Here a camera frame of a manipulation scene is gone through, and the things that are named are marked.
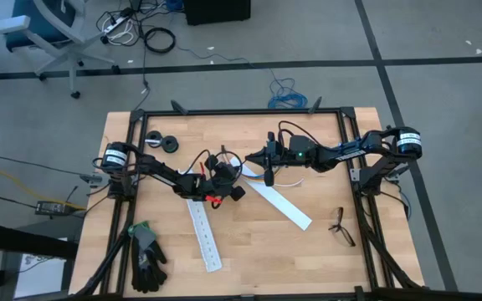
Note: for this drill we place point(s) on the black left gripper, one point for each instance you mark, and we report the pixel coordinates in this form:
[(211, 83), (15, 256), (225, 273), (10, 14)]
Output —
[(216, 188)]

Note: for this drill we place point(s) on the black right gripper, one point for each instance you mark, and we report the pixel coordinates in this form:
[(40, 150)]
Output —
[(301, 150)]

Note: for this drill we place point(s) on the black zip tie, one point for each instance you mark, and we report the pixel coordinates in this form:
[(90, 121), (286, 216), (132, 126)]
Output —
[(223, 149)]

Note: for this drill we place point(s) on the white perforated strip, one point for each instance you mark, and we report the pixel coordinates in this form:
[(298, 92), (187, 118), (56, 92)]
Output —
[(287, 207)]

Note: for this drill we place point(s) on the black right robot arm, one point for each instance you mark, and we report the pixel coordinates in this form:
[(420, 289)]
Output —
[(350, 152)]

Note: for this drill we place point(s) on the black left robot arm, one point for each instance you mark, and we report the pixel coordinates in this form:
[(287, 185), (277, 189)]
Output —
[(161, 171)]

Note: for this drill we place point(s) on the black eyeglasses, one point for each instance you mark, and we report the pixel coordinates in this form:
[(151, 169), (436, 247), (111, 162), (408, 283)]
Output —
[(336, 228)]

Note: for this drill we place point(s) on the black work glove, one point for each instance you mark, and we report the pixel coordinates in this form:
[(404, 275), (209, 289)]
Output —
[(145, 238), (153, 278)]

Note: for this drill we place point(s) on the black floor cabinet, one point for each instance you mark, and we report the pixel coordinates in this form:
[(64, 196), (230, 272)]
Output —
[(216, 12)]

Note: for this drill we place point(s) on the black power adapter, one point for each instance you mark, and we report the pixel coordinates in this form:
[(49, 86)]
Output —
[(50, 207)]

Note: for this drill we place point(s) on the white blue office chair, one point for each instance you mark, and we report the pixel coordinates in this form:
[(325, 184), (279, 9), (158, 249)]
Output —
[(11, 24)]

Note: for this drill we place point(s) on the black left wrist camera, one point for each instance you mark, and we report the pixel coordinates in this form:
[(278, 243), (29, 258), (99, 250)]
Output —
[(225, 172)]

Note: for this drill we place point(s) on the black aluminium table frame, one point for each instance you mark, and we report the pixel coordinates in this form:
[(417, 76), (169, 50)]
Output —
[(241, 112)]

